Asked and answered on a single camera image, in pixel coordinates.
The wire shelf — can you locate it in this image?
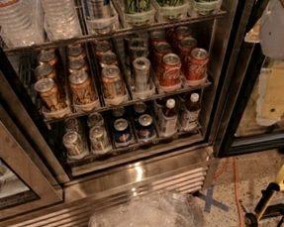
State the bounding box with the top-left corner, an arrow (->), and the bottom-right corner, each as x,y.
3,10 -> 227,56
41,79 -> 211,123

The front left gold can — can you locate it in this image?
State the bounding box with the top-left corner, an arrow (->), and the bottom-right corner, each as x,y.
35,78 -> 70,119

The left white green can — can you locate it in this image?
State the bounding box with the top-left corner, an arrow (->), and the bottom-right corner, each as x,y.
62,131 -> 89,160

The left clear water bottle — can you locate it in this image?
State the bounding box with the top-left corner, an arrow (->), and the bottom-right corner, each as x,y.
0,0 -> 45,49

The blue tape cross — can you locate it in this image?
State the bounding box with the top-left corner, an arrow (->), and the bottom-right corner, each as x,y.
197,186 -> 229,213

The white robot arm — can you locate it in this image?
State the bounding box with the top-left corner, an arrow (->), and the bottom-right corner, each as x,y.
259,0 -> 284,60

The orange cable on floor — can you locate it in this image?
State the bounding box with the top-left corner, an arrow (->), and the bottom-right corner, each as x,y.
213,156 -> 244,227

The stainless steel drinks fridge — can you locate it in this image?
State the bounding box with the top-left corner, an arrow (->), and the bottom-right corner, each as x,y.
0,0 -> 284,227

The white capped bottle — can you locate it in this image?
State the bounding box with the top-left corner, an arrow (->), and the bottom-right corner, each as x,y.
158,98 -> 178,137
178,93 -> 201,131

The clear plastic bag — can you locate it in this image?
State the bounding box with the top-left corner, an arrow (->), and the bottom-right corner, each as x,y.
88,190 -> 203,227

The right white capped bottle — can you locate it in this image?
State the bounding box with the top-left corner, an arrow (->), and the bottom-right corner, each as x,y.
178,93 -> 201,131

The left blue pepsi can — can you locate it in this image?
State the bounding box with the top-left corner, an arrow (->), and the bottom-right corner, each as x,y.
113,118 -> 134,147

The white green can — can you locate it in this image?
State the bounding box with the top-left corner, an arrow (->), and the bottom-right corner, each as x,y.
62,131 -> 89,160
89,126 -> 111,154

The left closed glass door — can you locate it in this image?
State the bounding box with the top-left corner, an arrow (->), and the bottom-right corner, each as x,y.
0,104 -> 63,221

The front left red cola can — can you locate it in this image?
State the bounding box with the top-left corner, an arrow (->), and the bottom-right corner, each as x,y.
159,54 -> 181,92

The front right red cola can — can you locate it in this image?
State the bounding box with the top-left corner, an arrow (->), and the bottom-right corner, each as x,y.
184,48 -> 209,86

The right blue pepsi can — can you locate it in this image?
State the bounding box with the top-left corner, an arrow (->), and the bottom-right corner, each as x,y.
138,114 -> 155,140

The front silver slim can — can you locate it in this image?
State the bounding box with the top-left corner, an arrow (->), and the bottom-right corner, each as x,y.
133,57 -> 154,100

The silver striped tall can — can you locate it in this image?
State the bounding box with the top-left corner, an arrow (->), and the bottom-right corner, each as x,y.
81,0 -> 116,35

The gold can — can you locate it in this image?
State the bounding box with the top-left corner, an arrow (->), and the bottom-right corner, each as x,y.
35,78 -> 70,119
68,71 -> 100,112
101,65 -> 128,105

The blue pepsi can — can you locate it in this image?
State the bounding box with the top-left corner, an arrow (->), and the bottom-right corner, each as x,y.
113,118 -> 134,147
138,114 -> 155,140

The clear water bottle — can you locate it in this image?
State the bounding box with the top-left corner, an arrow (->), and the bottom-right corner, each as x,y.
0,0 -> 45,49
40,0 -> 82,41

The top wire shelf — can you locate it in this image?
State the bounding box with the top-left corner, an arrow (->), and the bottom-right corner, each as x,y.
3,10 -> 227,56

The right clear water bottle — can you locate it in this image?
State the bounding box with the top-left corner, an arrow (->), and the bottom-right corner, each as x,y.
40,0 -> 82,41

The red cola can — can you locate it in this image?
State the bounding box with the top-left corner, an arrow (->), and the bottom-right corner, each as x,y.
159,54 -> 181,92
184,48 -> 209,86

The middle wire shelf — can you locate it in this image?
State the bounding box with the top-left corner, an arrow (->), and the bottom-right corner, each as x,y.
41,79 -> 211,123

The open glass fridge door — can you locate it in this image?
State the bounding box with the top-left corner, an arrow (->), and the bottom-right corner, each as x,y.
209,0 -> 284,158

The left white capped bottle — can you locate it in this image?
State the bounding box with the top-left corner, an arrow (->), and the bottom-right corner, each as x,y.
158,98 -> 178,137

